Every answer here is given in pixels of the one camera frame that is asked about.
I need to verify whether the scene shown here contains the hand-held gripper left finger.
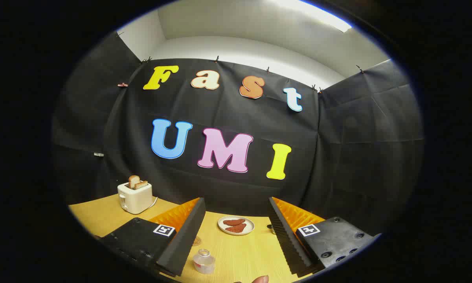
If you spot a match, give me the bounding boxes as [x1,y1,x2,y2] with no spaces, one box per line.
[98,197,206,277]

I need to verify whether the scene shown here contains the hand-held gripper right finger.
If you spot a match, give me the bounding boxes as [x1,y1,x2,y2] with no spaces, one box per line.
[268,197,382,276]

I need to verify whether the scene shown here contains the clear juice bottle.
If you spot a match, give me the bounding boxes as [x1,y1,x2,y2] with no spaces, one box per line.
[192,248,216,275]

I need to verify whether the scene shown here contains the white round plate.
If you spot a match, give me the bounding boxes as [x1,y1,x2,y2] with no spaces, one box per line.
[218,216,255,235]

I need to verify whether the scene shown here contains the wooden table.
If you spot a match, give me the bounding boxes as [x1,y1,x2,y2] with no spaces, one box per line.
[68,193,327,283]

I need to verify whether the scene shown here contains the cream toaster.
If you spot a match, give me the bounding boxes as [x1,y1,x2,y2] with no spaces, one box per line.
[117,182,154,215]

